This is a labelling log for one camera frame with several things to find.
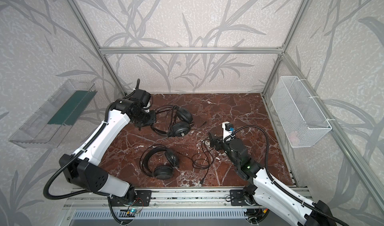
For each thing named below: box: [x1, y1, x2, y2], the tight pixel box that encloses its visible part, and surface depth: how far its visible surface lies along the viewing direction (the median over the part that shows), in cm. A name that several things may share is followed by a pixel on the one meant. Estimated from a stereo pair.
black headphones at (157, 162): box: [140, 145, 180, 180], surface depth 86 cm
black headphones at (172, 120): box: [150, 104, 195, 137], surface depth 75 cm
